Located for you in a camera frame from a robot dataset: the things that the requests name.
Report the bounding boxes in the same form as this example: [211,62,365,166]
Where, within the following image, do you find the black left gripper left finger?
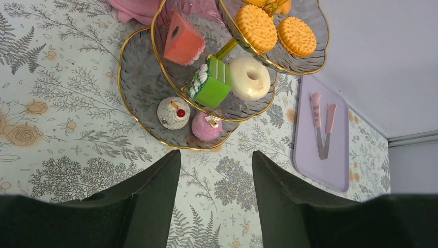
[1,150,181,247]

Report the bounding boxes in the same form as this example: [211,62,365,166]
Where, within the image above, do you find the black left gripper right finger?
[252,151,437,247]

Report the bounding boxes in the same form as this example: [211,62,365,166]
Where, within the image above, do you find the lilac plastic tray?
[293,75,349,192]

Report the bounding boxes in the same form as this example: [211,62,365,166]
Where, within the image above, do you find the grey speckled cake ball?
[157,97,191,130]

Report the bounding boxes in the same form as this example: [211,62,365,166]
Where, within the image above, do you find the pink sugared cake ball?
[191,112,223,141]

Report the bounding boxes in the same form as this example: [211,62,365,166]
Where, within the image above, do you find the pink handled tongs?
[310,92,337,160]

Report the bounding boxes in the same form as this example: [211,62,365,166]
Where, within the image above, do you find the white glazed donut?
[228,56,271,101]

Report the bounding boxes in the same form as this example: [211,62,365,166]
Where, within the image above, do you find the green striped cake piece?
[186,56,232,109]

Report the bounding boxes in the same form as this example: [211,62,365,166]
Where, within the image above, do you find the three-tier glass cake stand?
[117,1,330,150]

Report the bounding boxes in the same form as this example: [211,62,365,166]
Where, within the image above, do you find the pink cake slice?
[164,11,206,66]

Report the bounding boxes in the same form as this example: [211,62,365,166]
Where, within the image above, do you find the yellow round biscuit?
[277,17,317,57]
[236,4,277,53]

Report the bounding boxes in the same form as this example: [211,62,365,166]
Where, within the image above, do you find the orange swirl cookie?
[275,0,292,15]

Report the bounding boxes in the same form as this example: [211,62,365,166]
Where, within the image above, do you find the yellow jam-dot cookie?
[242,0,267,7]

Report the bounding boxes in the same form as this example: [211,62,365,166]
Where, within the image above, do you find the pink cloth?
[107,0,162,25]

